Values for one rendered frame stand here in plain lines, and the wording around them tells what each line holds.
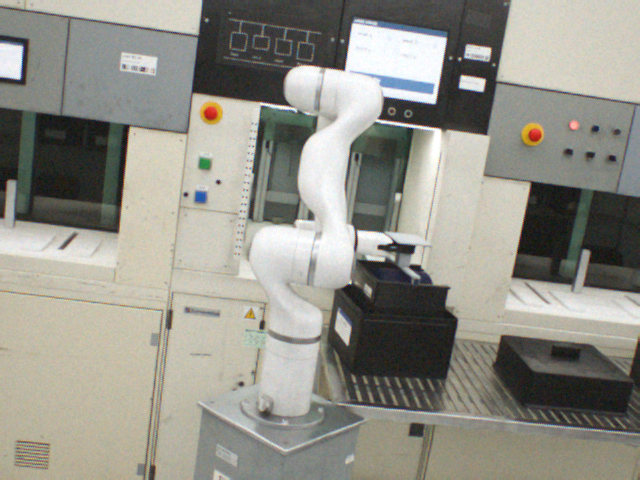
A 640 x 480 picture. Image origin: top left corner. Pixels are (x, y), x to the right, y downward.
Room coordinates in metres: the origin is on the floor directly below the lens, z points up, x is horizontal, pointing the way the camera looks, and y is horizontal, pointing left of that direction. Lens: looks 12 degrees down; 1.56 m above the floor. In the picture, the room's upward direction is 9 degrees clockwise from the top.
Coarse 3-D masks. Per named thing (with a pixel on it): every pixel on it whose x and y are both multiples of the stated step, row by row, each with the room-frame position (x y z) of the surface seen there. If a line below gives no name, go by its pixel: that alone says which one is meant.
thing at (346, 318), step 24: (336, 312) 2.25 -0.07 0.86; (360, 312) 2.06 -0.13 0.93; (336, 336) 2.22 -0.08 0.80; (360, 336) 2.05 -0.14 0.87; (384, 336) 2.06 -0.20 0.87; (408, 336) 2.08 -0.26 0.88; (432, 336) 2.10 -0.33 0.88; (360, 360) 2.05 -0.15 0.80; (384, 360) 2.06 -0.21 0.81; (408, 360) 2.08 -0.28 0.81; (432, 360) 2.10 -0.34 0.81
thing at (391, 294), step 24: (408, 240) 2.18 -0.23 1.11; (360, 264) 2.24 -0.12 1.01; (384, 264) 2.31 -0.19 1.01; (408, 264) 2.20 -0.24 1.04; (360, 288) 2.20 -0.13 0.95; (384, 288) 2.09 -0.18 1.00; (408, 288) 2.11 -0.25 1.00; (432, 288) 2.12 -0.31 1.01; (384, 312) 2.09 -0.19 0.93; (408, 312) 2.11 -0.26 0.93; (432, 312) 2.13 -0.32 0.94
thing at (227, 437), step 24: (216, 408) 1.72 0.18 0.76; (240, 408) 1.74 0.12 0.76; (336, 408) 1.82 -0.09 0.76; (216, 432) 1.70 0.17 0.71; (240, 432) 1.66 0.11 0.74; (264, 432) 1.64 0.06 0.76; (288, 432) 1.65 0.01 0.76; (312, 432) 1.67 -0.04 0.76; (336, 432) 1.70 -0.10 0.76; (216, 456) 1.70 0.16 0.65; (240, 456) 1.65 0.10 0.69; (264, 456) 1.61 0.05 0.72; (288, 456) 1.59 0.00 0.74; (312, 456) 1.65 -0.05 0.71; (336, 456) 1.72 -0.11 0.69
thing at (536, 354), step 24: (504, 336) 2.26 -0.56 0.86; (504, 360) 2.21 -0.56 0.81; (528, 360) 2.08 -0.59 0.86; (552, 360) 2.11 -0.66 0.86; (576, 360) 2.14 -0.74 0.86; (600, 360) 2.17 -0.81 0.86; (528, 384) 2.01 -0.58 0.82; (552, 384) 2.01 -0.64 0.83; (576, 384) 2.02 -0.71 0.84; (600, 384) 2.02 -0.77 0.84; (624, 384) 2.03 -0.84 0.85; (552, 408) 2.01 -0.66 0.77; (576, 408) 2.02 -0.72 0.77; (600, 408) 2.03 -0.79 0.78; (624, 408) 2.03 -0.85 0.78
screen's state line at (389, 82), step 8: (360, 72) 2.46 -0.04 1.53; (376, 80) 2.47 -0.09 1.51; (384, 80) 2.47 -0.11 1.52; (392, 80) 2.47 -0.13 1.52; (400, 80) 2.48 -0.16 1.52; (408, 80) 2.48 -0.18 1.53; (400, 88) 2.48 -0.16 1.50; (408, 88) 2.48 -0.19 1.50; (416, 88) 2.48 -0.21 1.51; (424, 88) 2.49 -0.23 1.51; (432, 88) 2.49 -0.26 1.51
